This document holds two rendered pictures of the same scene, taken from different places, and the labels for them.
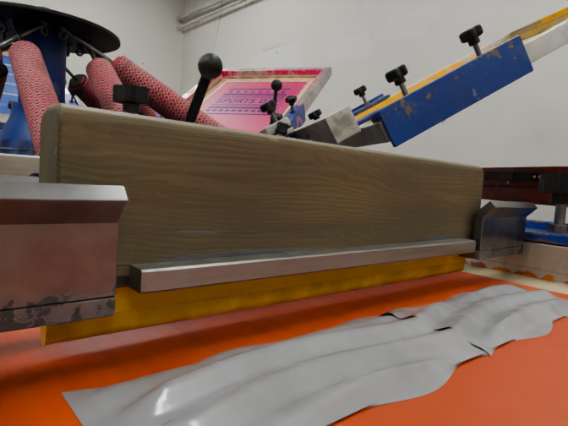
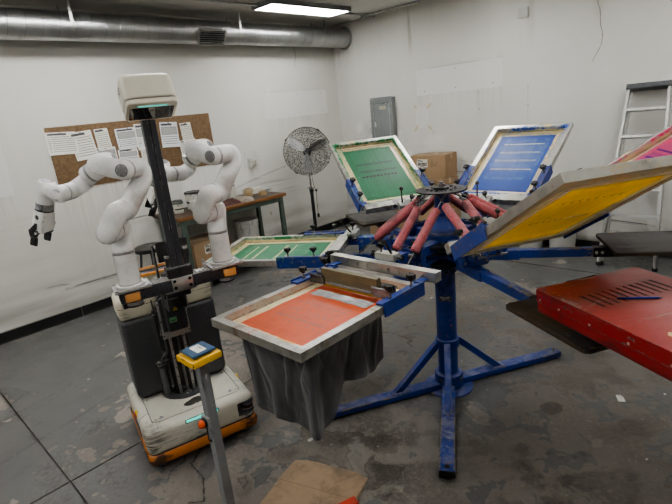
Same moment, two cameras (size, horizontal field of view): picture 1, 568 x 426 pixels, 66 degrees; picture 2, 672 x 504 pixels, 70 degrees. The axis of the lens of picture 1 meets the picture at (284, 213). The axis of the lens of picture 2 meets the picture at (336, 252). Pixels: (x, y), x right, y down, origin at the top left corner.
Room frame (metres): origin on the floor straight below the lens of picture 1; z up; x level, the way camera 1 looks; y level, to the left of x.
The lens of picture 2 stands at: (0.10, -2.21, 1.81)
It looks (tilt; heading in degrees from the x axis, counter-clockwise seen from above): 16 degrees down; 86
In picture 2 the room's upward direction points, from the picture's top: 6 degrees counter-clockwise
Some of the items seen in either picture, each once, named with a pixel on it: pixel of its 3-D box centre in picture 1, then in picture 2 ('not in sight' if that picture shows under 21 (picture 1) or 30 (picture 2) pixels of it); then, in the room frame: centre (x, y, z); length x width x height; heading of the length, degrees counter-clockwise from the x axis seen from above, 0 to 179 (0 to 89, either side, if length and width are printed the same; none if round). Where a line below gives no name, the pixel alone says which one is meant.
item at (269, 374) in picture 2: not in sight; (278, 379); (-0.08, -0.37, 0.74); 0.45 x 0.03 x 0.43; 131
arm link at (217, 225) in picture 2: not in sight; (213, 216); (-0.32, 0.14, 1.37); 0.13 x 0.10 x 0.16; 59
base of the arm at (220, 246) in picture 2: not in sight; (219, 246); (-0.32, 0.16, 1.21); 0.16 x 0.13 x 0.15; 116
